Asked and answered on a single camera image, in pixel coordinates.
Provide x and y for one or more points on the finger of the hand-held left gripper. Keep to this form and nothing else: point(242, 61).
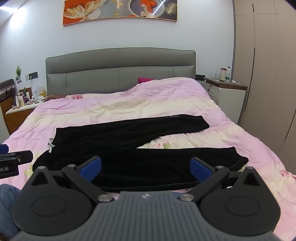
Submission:
point(23, 156)
point(3, 148)

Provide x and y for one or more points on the grey padded headboard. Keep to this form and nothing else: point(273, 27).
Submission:
point(115, 69)

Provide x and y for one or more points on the dark wall switch panel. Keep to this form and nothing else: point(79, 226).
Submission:
point(32, 75)

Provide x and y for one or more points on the magenta cloth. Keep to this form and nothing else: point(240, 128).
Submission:
point(143, 80)

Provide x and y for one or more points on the small pink pillow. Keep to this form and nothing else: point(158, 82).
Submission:
point(78, 96)

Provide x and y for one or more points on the framed wall painting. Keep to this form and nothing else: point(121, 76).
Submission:
point(111, 11)

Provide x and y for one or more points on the black wall socket panel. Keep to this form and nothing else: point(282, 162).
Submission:
point(200, 77)

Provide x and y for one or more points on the person's blue jeans leg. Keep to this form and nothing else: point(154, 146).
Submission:
point(7, 204)

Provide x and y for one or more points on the dark trunk case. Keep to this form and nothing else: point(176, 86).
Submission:
point(6, 89)

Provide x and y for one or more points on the beige wardrobe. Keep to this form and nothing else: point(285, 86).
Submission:
point(266, 69)

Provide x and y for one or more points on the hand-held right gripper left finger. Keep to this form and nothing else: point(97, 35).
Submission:
point(91, 169)

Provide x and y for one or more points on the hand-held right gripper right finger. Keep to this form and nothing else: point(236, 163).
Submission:
point(200, 169)

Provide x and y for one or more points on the pink floral duvet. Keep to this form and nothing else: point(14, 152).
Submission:
point(138, 104)

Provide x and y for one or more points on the small green wall plant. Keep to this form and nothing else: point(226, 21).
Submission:
point(18, 72)

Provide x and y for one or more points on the black pants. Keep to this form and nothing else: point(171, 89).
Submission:
point(115, 150)

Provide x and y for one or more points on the clear plastic water bottle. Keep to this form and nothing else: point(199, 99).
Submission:
point(228, 74)

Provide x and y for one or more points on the white tumbler with red lid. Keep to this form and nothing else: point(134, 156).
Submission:
point(222, 74)

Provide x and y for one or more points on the group of cosmetic bottles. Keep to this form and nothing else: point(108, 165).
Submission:
point(23, 98)

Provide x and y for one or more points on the small clear glass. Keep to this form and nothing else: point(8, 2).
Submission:
point(217, 77)

